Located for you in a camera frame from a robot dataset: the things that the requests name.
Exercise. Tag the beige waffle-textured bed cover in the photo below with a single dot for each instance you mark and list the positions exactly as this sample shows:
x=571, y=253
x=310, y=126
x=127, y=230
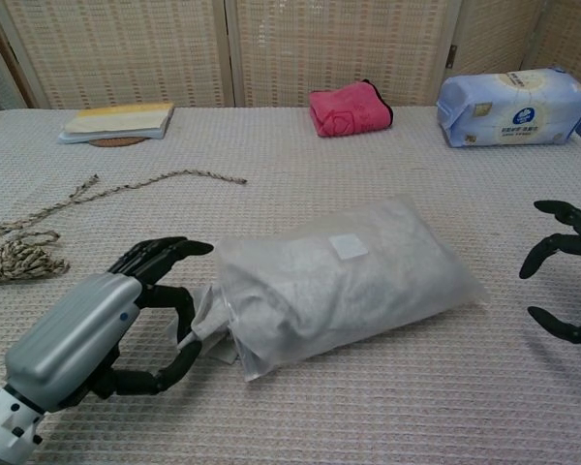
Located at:
x=319, y=416

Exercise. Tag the woven folding screen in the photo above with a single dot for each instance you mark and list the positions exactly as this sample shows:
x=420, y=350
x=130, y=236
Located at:
x=290, y=48

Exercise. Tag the translucent frosted zip bag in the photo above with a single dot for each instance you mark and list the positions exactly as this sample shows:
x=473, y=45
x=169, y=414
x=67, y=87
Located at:
x=348, y=286

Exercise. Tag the round woven coaster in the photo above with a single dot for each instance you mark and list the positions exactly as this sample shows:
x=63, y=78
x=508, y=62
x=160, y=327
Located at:
x=117, y=142

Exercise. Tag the stack of yellow white books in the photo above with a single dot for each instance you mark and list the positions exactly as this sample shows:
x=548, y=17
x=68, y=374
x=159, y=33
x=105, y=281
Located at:
x=118, y=123

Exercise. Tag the grey garment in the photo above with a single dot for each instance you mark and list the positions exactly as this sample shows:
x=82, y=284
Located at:
x=213, y=315

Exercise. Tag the blue white tissue pack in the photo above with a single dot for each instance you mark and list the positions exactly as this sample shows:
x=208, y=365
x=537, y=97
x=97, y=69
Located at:
x=510, y=109

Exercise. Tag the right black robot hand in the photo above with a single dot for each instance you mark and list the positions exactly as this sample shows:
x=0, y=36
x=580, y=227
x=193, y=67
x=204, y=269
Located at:
x=566, y=242

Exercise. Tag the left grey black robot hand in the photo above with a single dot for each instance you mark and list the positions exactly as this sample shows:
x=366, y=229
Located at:
x=72, y=339

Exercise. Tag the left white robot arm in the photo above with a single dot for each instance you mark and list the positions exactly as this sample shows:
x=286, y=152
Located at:
x=5, y=426

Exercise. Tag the folded pink towel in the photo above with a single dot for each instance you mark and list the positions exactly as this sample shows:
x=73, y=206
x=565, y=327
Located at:
x=349, y=111

